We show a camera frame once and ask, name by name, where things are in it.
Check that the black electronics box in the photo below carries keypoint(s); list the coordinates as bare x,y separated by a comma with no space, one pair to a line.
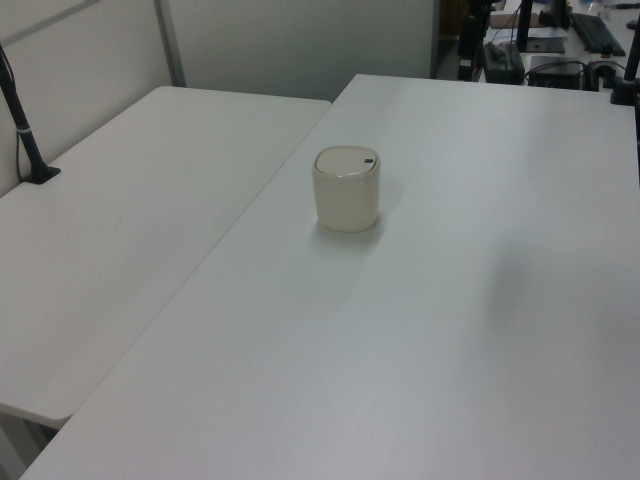
555,72

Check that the black box with green light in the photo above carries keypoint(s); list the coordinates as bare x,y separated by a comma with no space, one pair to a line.
502,62

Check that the beige trash bin body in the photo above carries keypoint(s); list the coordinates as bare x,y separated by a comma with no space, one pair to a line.
346,205

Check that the grey partition frame post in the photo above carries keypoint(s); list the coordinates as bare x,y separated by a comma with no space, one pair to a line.
170,45

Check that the black vertical stand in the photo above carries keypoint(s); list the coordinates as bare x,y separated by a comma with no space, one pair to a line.
470,40

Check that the white side table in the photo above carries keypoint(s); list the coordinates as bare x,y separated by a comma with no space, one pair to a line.
125,210

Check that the black clamp-mounted pole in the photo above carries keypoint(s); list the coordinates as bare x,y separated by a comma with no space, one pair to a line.
631,60

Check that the black camera pole with clamp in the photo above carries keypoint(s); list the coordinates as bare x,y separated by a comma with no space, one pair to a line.
25,135

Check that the black monitor stand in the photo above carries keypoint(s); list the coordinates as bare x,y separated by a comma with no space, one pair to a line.
542,44

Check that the beige trash bin swing lid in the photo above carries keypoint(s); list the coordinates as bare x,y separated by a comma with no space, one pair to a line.
342,161

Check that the black keyboard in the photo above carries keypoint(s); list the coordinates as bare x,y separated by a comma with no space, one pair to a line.
597,32

